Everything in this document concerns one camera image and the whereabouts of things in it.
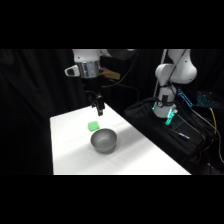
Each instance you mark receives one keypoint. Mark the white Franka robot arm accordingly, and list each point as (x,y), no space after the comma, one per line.
(175,71)

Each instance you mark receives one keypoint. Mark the blue electronics box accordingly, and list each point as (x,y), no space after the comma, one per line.
(195,97)

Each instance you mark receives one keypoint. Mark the black robot stand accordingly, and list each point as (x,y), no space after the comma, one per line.
(156,133)

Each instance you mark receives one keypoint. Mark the yellow tag on wrist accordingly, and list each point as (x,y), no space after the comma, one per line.
(110,74)

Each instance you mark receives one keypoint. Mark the grey metal bowl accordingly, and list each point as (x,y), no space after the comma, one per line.
(103,140)

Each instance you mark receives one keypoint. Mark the pen with blue cap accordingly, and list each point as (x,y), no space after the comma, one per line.
(181,135)

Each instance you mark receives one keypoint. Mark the black curtain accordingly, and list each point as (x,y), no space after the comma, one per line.
(30,106)

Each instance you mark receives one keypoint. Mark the green foam block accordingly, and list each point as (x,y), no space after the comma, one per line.
(93,125)

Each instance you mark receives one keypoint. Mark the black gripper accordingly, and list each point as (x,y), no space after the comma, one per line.
(90,85)

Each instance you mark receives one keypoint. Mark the green base light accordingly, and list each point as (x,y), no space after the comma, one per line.
(169,117)

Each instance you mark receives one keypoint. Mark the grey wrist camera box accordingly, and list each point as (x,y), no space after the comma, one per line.
(72,70)

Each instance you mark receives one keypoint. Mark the white tablecloth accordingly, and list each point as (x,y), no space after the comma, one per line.
(100,156)

